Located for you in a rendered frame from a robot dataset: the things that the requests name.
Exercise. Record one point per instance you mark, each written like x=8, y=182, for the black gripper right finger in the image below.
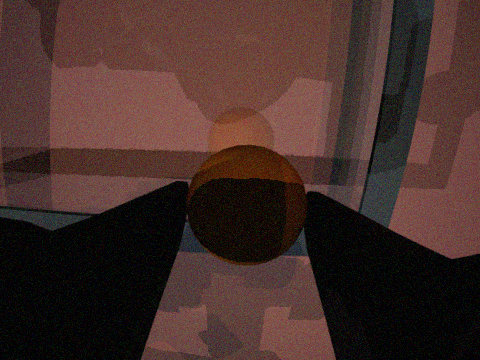
x=384, y=296

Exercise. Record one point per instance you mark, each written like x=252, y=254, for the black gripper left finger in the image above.
x=90, y=291

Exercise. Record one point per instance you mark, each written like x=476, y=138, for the brown ball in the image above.
x=246, y=205

